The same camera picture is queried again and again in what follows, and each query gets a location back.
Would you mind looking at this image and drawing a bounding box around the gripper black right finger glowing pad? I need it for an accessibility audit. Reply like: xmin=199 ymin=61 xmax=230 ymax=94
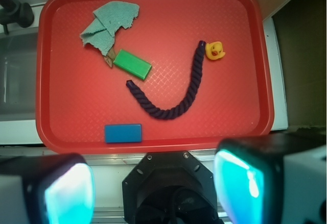
xmin=213 ymin=133 xmax=326 ymax=223

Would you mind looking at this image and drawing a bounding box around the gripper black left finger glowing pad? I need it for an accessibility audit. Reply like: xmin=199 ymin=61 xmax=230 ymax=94
xmin=1 ymin=154 xmax=95 ymax=223

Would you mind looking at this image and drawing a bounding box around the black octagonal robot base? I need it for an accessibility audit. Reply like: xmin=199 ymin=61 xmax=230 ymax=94
xmin=122 ymin=152 xmax=223 ymax=223

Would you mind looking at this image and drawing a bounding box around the blue rectangular block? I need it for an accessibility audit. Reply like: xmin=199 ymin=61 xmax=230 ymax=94
xmin=104 ymin=124 xmax=143 ymax=143

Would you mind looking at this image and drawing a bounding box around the small tan wooden block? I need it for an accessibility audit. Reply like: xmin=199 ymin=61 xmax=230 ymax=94
xmin=104 ymin=47 xmax=116 ymax=68

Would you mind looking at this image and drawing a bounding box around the green rectangular block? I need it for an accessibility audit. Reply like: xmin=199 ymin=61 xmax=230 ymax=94
xmin=113 ymin=49 xmax=152 ymax=80

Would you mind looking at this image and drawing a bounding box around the red plastic tray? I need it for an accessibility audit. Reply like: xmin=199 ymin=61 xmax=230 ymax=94
xmin=36 ymin=0 xmax=274 ymax=154

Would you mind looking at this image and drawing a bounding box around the yellow rubber duck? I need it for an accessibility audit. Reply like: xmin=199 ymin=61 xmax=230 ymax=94
xmin=205 ymin=41 xmax=226 ymax=61

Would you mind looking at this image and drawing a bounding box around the teal cloth rag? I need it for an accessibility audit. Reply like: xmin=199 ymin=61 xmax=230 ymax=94
xmin=80 ymin=1 xmax=139 ymax=56

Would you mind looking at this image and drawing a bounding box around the black clamp knob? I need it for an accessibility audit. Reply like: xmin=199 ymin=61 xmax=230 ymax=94
xmin=1 ymin=0 xmax=34 ymax=35

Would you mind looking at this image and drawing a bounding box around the dark purple rope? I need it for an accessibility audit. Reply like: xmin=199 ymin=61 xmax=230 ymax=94
xmin=125 ymin=40 xmax=206 ymax=120

